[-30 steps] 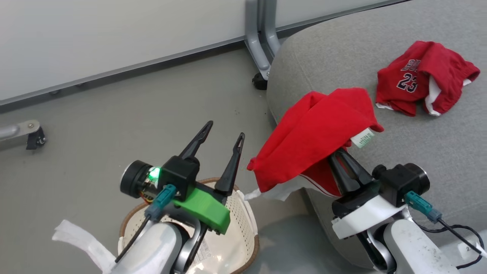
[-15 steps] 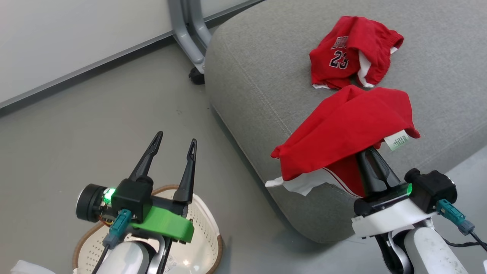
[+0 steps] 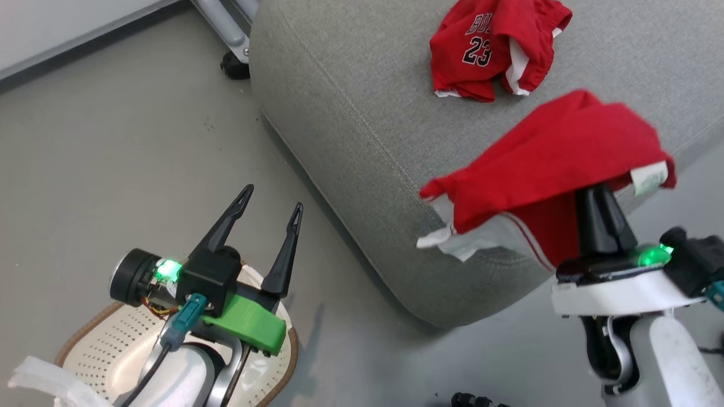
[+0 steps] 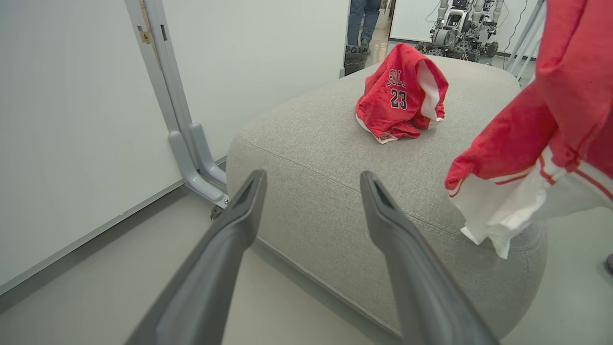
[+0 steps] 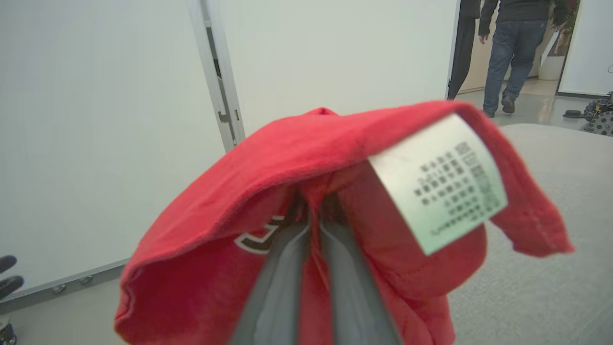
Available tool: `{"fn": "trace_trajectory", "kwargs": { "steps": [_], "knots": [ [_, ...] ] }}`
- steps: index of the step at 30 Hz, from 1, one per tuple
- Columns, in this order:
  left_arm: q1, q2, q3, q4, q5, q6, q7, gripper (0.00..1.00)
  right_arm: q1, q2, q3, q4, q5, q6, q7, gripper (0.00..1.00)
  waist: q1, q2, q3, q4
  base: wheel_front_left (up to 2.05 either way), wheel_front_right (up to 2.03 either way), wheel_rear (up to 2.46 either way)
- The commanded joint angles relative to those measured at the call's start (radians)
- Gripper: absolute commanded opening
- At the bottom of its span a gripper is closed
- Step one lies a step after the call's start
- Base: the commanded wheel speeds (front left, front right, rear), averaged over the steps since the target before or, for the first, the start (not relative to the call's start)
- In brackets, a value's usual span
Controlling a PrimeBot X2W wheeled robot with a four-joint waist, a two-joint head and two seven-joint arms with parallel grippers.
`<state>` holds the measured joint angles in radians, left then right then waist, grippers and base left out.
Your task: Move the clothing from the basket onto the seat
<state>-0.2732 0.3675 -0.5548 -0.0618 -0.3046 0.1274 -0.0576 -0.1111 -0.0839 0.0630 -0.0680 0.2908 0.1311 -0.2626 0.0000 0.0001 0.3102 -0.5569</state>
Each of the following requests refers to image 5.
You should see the white plant pot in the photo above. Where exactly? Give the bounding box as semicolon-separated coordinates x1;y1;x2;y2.
537;54;566;81

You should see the green potted plant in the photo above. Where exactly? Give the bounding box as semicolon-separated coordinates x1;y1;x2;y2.
553;0;581;57

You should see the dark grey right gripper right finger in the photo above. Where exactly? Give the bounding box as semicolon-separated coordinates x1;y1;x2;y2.
319;194;402;345

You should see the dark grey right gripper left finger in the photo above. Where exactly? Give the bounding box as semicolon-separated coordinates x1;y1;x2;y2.
229;192;313;345

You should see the grey partition base rail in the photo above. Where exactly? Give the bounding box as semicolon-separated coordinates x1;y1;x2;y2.
0;258;131;315

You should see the person in blue jeans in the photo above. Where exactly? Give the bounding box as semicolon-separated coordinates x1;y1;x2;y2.
478;0;571;119

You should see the grey fabric sofa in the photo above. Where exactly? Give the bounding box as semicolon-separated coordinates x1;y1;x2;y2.
447;123;613;345

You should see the black caster with metal plate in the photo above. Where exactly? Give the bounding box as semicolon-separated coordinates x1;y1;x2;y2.
0;318;18;345

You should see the grey partition post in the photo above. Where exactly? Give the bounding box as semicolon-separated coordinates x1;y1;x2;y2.
186;0;246;153

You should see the red Bulls 23 jersey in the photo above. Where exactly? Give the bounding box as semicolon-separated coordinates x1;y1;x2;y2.
114;99;576;345

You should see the white paper sheet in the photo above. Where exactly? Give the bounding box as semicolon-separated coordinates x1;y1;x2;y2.
540;31;560;67

